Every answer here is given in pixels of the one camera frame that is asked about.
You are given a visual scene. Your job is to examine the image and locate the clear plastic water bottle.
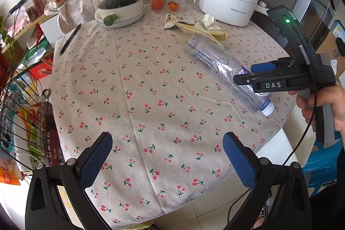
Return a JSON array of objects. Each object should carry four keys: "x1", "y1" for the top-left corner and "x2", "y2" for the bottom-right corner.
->
[{"x1": 184, "y1": 34, "x2": 275, "y2": 117}]

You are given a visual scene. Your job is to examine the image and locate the white tissue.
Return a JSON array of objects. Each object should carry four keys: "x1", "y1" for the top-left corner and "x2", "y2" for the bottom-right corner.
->
[{"x1": 194, "y1": 14, "x2": 221, "y2": 31}]

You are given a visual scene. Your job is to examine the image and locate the yellowish paper wrapper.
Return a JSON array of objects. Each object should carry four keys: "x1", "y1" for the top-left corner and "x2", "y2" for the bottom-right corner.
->
[{"x1": 164, "y1": 14, "x2": 228, "y2": 42}]

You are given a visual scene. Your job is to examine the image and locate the white trash bin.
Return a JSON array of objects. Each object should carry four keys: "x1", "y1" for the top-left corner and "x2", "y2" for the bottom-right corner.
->
[{"x1": 256, "y1": 106, "x2": 316, "y2": 167}]

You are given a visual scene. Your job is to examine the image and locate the person's right hand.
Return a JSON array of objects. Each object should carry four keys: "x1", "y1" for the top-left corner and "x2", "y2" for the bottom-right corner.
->
[{"x1": 288, "y1": 85, "x2": 345, "y2": 139}]

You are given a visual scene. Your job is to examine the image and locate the upper cardboard box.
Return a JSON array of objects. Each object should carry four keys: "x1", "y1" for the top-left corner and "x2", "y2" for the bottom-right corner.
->
[{"x1": 316, "y1": 31, "x2": 345, "y2": 78}]

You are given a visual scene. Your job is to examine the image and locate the black pouch on box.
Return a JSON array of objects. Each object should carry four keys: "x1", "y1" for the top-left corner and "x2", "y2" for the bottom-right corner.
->
[{"x1": 336, "y1": 37, "x2": 345, "y2": 57}]

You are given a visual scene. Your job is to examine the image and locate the blue plastic stool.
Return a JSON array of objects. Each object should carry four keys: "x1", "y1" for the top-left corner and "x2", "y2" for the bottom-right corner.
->
[{"x1": 302, "y1": 131, "x2": 343, "y2": 197}]

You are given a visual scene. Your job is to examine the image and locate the blue white product box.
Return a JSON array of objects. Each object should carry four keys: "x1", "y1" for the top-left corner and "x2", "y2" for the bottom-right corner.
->
[{"x1": 330, "y1": 20, "x2": 345, "y2": 41}]

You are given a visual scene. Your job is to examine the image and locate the small orange right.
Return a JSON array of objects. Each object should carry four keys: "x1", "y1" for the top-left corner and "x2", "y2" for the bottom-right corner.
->
[{"x1": 168, "y1": 1, "x2": 180, "y2": 12}]

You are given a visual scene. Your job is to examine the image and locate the small orange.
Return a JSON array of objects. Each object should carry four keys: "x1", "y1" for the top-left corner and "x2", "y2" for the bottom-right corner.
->
[
  {"x1": 151, "y1": 0, "x2": 165, "y2": 11},
  {"x1": 168, "y1": 1, "x2": 180, "y2": 12}
]

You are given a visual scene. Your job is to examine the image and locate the cherry print tablecloth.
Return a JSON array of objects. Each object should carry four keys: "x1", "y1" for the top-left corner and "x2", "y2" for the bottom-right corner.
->
[{"x1": 51, "y1": 0, "x2": 295, "y2": 229}]

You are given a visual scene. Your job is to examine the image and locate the small orange left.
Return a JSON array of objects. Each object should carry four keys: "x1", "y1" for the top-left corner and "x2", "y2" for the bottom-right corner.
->
[{"x1": 151, "y1": 0, "x2": 165, "y2": 11}]

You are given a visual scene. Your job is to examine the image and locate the white stacked bowls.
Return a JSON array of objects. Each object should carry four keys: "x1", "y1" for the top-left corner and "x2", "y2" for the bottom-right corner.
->
[{"x1": 95, "y1": 0, "x2": 145, "y2": 29}]

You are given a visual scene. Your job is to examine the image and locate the green lime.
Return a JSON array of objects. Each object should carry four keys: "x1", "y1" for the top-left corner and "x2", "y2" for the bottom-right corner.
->
[{"x1": 103, "y1": 14, "x2": 117, "y2": 26}]

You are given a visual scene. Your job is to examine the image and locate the black pen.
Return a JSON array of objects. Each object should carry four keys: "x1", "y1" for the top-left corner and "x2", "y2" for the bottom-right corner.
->
[{"x1": 60, "y1": 23, "x2": 82, "y2": 55}]

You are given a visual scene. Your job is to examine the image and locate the black wire rack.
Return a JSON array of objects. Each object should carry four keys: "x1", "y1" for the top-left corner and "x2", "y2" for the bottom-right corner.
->
[{"x1": 1, "y1": 72, "x2": 64, "y2": 174}]

